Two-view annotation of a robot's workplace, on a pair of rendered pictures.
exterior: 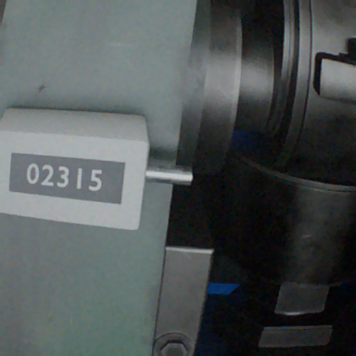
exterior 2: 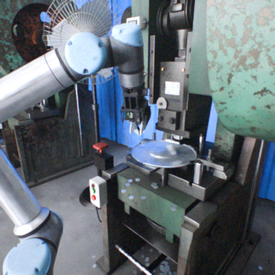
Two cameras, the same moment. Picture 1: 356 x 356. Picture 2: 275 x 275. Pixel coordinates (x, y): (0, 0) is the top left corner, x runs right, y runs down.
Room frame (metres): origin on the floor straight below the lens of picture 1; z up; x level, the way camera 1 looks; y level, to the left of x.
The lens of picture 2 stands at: (-0.19, -0.70, 1.18)
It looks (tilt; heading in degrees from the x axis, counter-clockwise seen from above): 20 degrees down; 50
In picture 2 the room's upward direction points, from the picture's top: straight up
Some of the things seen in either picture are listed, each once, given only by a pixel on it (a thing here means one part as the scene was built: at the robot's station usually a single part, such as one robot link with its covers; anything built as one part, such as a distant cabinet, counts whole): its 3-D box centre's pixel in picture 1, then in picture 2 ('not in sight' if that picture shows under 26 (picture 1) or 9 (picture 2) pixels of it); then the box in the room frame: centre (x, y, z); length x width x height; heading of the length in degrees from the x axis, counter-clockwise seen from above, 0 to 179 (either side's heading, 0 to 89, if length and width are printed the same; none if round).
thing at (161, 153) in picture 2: not in sight; (163, 152); (0.49, -0.10, 0.78); 0.29 x 0.29 x 0.01
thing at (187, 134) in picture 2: not in sight; (180, 129); (0.62, -0.08, 0.86); 0.20 x 0.16 x 0.05; 96
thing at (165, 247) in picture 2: not in sight; (174, 222); (0.62, -0.08, 0.31); 0.43 x 0.42 x 0.01; 96
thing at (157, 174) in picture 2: not in sight; (156, 168); (0.44, -0.10, 0.72); 0.25 x 0.14 x 0.14; 6
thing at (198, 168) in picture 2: not in sight; (198, 171); (0.50, -0.27, 0.75); 0.03 x 0.03 x 0.10; 6
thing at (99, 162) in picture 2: not in sight; (104, 169); (0.35, 0.20, 0.62); 0.10 x 0.06 x 0.20; 96
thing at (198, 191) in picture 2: not in sight; (177, 164); (0.61, -0.08, 0.68); 0.45 x 0.30 x 0.06; 96
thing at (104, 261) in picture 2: not in sight; (153, 175); (0.72, 0.20, 0.45); 0.92 x 0.12 x 0.90; 6
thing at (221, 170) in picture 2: not in sight; (211, 160); (0.63, -0.25, 0.76); 0.17 x 0.06 x 0.10; 96
